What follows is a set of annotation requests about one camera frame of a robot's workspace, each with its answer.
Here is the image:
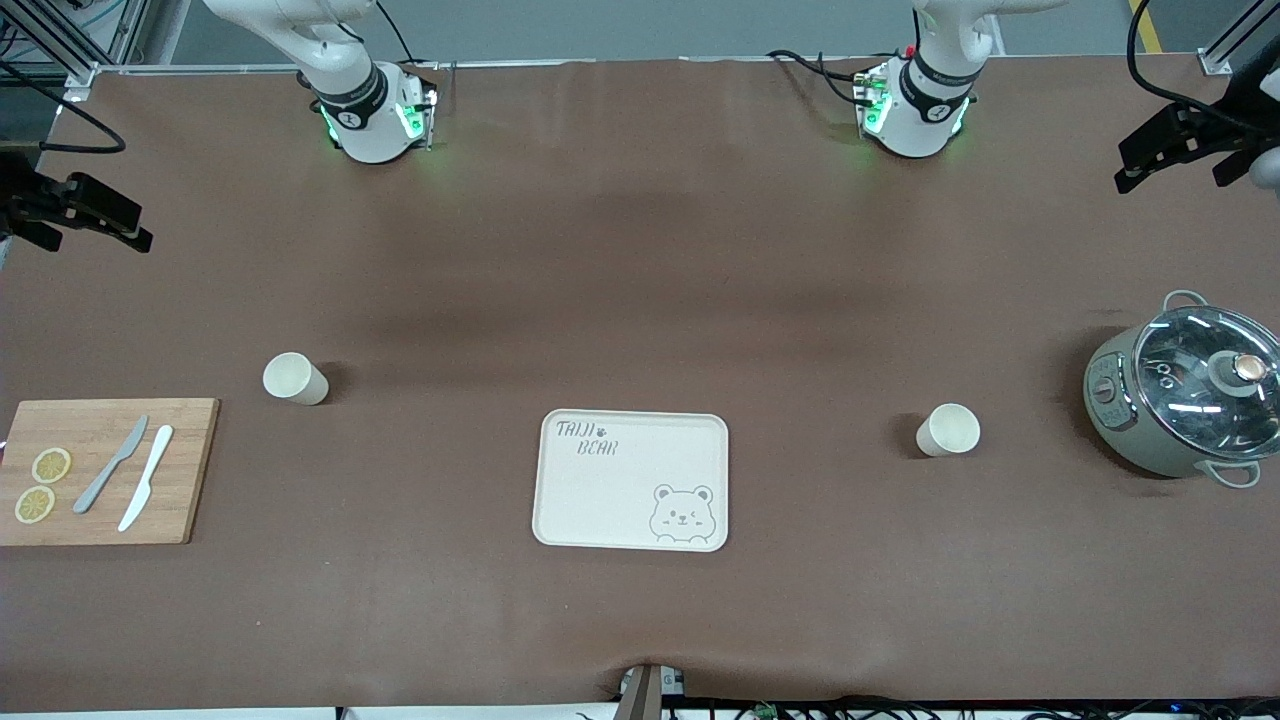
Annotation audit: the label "aluminium frame profile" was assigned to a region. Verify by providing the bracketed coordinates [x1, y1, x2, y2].
[0, 0, 151, 101]
[1195, 0, 1280, 76]

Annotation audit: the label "glass pot lid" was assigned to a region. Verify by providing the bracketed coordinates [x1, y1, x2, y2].
[1133, 305, 1280, 461]

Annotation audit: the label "grey plastic knife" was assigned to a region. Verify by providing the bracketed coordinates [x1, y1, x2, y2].
[72, 415, 150, 515]

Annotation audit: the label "white plastic knife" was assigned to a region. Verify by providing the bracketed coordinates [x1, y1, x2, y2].
[117, 425, 175, 533]

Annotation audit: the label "wooden cutting board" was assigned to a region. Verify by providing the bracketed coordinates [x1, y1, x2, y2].
[0, 398, 221, 547]

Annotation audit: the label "brown table cover mat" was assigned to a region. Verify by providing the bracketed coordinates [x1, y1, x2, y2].
[0, 58, 1280, 713]

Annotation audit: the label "cream bear print tray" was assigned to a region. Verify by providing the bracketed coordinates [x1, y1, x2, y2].
[531, 409, 730, 553]

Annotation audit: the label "black arm base cables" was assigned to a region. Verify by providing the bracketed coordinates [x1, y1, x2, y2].
[766, 48, 876, 109]

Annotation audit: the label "grey-green cooking pot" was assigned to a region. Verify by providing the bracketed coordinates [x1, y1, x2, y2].
[1083, 288, 1280, 491]

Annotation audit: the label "white plastic cup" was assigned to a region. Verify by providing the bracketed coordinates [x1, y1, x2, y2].
[262, 352, 330, 407]
[915, 403, 982, 458]

